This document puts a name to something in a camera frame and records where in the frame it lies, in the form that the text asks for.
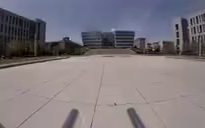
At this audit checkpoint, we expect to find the robot's own part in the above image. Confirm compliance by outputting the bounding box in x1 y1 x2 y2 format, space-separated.
126 107 146 128
61 108 80 128

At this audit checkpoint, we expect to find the concrete kerb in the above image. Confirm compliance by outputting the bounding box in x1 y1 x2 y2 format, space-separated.
0 55 71 72

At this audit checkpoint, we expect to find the pale concrete slab plaza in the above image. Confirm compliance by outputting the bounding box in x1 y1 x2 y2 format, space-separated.
0 54 205 128

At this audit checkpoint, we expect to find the low concrete block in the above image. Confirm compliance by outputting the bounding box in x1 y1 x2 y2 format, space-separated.
84 48 137 56

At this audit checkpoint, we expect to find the grass strip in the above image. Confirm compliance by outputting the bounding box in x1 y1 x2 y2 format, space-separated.
0 55 63 67

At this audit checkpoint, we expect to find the low dark building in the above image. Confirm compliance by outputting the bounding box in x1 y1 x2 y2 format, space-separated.
45 36 86 56

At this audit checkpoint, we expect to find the group of pale buildings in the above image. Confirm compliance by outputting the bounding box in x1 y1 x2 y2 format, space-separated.
134 37 175 55

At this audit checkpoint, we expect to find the white building with dark windows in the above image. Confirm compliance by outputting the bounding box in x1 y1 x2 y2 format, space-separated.
172 6 205 57

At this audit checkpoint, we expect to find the glass building with banded floors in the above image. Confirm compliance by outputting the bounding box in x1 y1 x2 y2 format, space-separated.
80 30 136 50

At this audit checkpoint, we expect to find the large dark building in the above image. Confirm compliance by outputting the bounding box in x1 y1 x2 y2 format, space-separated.
0 4 47 58

